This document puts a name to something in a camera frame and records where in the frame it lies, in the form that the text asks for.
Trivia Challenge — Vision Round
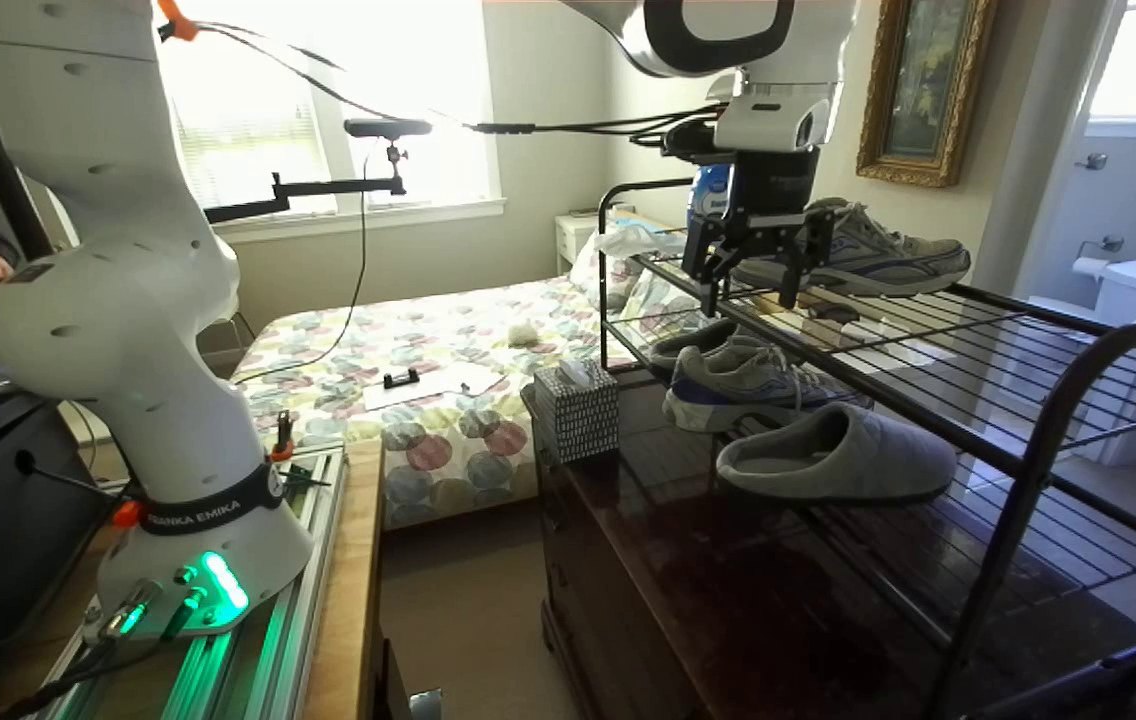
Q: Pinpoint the gold framed painting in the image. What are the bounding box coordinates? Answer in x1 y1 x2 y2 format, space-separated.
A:
855 0 1000 192

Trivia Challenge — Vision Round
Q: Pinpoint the bright window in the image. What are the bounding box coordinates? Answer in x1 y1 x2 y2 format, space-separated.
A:
154 0 510 232

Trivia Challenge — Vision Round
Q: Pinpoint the thin black hanging cable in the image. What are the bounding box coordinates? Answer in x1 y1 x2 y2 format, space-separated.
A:
278 148 375 371

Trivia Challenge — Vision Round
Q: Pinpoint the bed with floral cover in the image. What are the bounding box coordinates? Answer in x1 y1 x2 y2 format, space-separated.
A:
228 271 681 531

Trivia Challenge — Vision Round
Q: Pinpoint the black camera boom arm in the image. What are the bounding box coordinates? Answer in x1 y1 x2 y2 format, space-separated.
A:
202 116 438 228

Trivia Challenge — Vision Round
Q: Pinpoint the grey sneaker with laces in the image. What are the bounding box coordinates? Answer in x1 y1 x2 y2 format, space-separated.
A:
731 194 977 301

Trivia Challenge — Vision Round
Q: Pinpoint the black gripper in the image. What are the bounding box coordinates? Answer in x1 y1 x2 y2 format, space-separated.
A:
685 148 842 321

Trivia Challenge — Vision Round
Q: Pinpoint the light wooden table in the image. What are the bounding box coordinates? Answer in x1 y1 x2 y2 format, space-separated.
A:
300 435 390 720

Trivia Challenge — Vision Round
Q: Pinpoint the grey blue white sneaker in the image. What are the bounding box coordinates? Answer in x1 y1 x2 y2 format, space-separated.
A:
665 335 852 435

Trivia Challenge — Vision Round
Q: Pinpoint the small red clamp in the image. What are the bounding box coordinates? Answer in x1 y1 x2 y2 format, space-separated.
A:
266 411 300 469

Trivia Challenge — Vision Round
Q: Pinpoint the dark wooden dresser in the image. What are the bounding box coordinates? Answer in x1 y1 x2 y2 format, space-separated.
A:
534 371 1136 720

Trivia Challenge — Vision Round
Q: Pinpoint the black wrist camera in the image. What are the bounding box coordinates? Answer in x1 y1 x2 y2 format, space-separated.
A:
623 113 731 164

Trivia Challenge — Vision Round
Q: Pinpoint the black metal shoe rack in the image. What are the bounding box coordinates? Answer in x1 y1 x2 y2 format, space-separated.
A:
592 172 1136 720

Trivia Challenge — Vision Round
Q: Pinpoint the grey slipper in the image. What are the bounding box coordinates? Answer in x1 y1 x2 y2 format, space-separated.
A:
712 400 961 504

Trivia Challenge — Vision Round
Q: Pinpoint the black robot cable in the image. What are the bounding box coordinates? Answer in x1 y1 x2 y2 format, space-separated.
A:
154 8 731 151

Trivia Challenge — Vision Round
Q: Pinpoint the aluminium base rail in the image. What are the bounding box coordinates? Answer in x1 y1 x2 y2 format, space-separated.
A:
42 445 347 720

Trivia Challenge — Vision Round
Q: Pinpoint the flat white paper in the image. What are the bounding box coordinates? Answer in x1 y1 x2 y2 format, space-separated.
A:
359 359 504 411

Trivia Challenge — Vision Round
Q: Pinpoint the dark grey sneaker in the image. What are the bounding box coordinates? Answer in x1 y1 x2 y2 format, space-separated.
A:
646 316 746 371

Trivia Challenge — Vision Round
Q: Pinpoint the white bathroom fixture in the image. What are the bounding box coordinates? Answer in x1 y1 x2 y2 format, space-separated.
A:
1070 250 1136 326

